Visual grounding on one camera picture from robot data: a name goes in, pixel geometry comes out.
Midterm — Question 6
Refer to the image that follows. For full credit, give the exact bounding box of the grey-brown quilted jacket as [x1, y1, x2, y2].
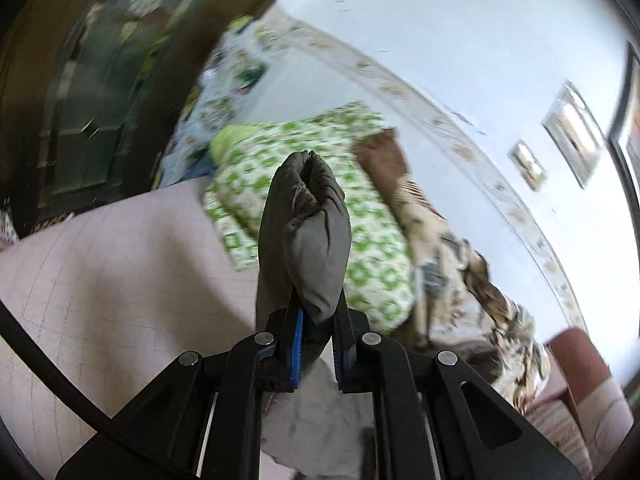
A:
[254, 150, 377, 479]

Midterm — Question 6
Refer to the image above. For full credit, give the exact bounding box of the green and white patterned pillow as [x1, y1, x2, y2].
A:
[202, 102, 417, 335]

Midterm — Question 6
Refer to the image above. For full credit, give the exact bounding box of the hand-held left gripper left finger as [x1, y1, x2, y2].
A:
[55, 305, 306, 480]

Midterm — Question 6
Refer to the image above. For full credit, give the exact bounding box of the silver picture frame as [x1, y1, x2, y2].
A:
[542, 80, 607, 189]

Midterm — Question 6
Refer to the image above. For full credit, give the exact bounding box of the black cable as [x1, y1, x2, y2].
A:
[0, 300, 201, 480]

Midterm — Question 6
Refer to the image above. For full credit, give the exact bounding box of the beige leaf print blanket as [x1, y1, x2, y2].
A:
[390, 175, 552, 417]

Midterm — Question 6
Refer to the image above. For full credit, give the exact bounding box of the reddish brown cushion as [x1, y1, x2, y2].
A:
[525, 327, 637, 480]

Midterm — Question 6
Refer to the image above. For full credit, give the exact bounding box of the white floral printed cloth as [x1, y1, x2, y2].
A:
[152, 22, 282, 188]

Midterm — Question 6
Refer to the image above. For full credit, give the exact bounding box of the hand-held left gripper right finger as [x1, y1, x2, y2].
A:
[330, 294, 583, 480]

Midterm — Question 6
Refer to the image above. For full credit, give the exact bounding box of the brown cloth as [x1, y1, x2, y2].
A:
[350, 127, 412, 197]

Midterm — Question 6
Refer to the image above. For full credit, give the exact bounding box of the small wall switch plate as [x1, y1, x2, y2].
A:
[508, 140, 549, 192]

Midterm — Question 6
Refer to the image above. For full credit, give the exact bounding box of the dark picture frame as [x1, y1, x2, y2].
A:
[607, 42, 640, 222]

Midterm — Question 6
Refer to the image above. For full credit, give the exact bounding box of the pink quilted bed sheet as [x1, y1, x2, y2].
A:
[0, 177, 351, 480]

